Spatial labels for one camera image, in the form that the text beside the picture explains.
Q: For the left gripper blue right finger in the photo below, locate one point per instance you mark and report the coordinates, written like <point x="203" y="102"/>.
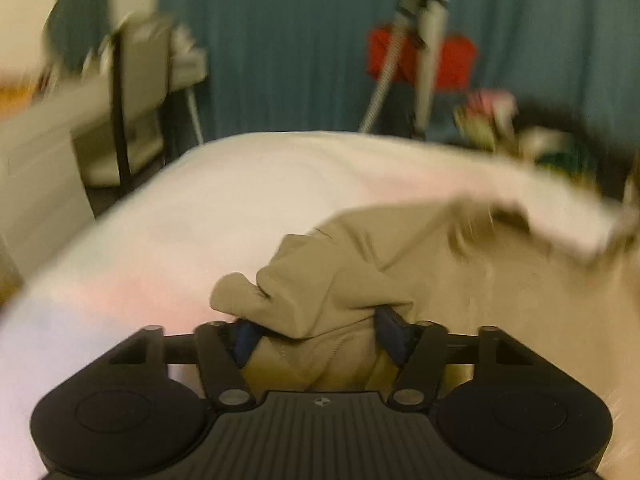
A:
<point x="419" y="352"/>

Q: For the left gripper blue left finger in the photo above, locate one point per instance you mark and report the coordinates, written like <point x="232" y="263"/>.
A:
<point x="223" y="349"/>

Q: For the tan khaki jacket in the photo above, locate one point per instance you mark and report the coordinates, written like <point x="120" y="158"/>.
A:
<point x="459" y="264"/>

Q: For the pile of mixed clothes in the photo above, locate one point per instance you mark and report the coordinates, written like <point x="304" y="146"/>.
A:
<point x="551" y="138"/>

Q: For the pastel bed duvet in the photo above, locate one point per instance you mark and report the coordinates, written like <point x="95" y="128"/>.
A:
<point x="155" y="257"/>

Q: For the grey black chair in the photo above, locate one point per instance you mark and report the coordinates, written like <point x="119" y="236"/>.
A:
<point x="131" y="142"/>

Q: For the white vanity desk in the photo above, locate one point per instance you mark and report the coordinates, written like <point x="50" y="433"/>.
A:
<point x="43" y="202"/>

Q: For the garment steamer stand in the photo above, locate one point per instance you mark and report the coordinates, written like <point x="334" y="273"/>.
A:
<point x="429" y="19"/>

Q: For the red cloth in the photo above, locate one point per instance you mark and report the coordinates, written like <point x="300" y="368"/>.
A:
<point x="454" y="67"/>

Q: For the teal curtain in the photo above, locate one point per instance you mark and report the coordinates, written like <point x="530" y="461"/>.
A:
<point x="290" y="65"/>

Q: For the wavy teal framed mirror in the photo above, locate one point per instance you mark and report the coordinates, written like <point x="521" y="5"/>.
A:
<point x="74" y="29"/>

